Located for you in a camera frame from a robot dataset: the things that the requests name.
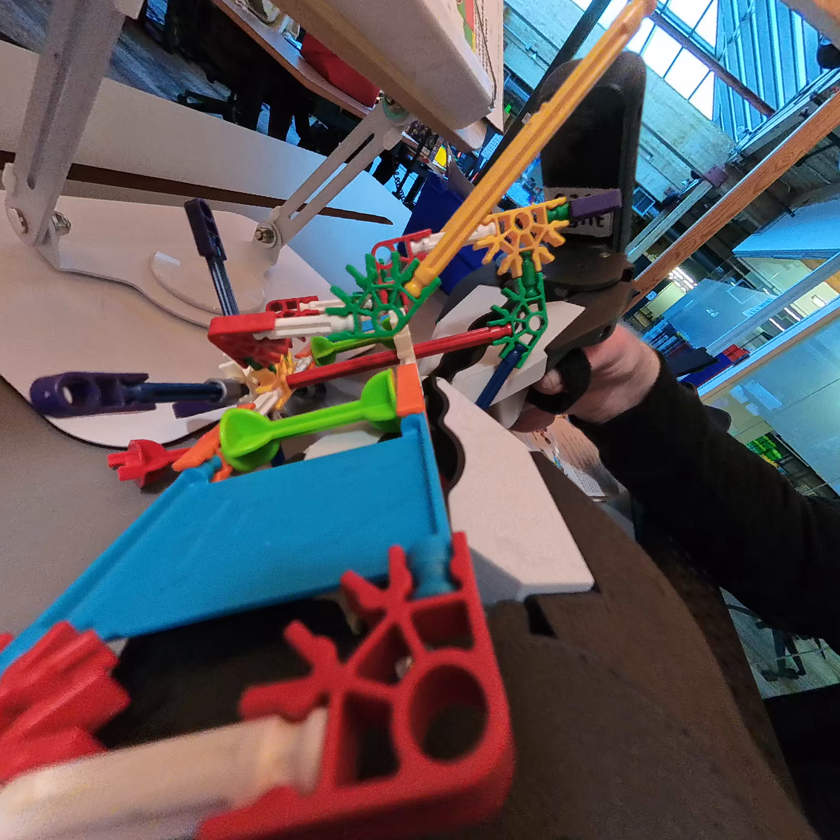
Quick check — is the folded instruction booklet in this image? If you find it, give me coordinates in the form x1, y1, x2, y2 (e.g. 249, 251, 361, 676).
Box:
525, 416, 624, 501

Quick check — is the blue plastic bin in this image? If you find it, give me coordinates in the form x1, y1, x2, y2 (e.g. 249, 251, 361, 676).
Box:
402, 172, 490, 296

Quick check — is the colourful toy construction model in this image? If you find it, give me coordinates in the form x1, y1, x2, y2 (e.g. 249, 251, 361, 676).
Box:
0, 0, 657, 840

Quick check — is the red fabric object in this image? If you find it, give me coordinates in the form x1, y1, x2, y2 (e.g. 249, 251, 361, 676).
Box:
301, 31, 383, 109

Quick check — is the skylight window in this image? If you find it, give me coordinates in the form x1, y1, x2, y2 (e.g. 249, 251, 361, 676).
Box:
571, 0, 723, 122

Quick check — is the white tilted reading stand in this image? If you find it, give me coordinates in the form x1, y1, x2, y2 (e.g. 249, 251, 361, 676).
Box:
0, 0, 506, 450

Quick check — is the red toy connector piece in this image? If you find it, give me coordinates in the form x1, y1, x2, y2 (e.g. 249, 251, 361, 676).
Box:
107, 438, 193, 488

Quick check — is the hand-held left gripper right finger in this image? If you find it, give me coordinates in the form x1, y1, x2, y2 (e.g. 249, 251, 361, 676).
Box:
423, 377, 596, 606

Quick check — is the person's right hand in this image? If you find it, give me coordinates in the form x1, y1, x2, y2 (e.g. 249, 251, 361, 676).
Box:
511, 325, 662, 434

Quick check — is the printed instruction sheet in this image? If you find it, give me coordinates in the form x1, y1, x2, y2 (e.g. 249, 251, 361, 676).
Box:
453, 0, 506, 132

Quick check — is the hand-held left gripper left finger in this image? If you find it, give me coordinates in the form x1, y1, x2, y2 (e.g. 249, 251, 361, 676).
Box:
305, 425, 403, 462

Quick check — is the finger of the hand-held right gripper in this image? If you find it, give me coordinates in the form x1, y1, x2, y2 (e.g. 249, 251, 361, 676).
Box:
453, 298, 586, 426
430, 282, 521, 349

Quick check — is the person's right forearm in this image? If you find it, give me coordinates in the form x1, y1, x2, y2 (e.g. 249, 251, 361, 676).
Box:
571, 354, 840, 641

